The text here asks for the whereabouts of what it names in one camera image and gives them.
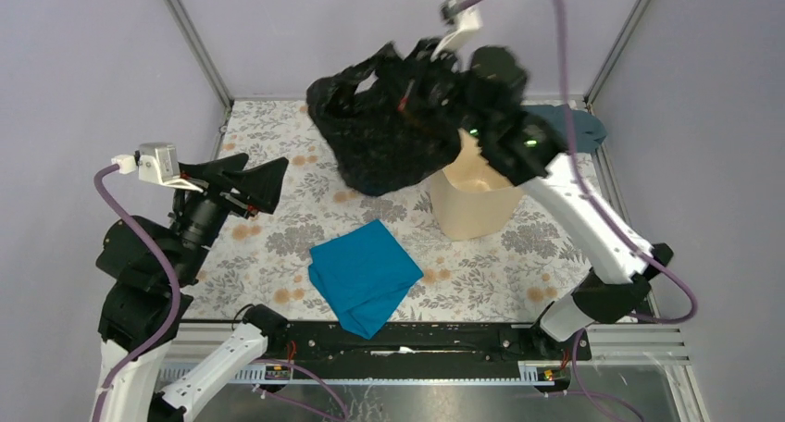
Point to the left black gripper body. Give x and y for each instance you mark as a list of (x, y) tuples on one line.
[(205, 214)]

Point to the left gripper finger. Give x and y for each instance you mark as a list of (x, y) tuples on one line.
[(214, 174), (259, 188)]

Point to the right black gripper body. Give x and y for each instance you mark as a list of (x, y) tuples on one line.
[(435, 83)]

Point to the black trash bag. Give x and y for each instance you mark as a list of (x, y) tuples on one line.
[(386, 118)]

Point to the beige plastic trash bin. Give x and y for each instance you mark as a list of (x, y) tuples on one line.
[(469, 198)]

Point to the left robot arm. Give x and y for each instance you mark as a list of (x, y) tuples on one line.
[(151, 265)]

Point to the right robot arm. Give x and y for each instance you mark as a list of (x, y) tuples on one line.
[(508, 150)]

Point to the dark teal crumpled cloth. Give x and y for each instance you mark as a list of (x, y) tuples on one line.
[(590, 131)]

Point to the bright blue folded cloth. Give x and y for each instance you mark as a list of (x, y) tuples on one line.
[(363, 276)]

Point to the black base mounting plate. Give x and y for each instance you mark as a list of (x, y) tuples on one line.
[(422, 351)]

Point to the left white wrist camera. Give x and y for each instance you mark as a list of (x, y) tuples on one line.
[(156, 163)]

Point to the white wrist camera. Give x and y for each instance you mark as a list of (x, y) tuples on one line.
[(463, 22), (156, 163)]

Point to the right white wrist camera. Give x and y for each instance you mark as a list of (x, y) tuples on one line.
[(463, 22)]

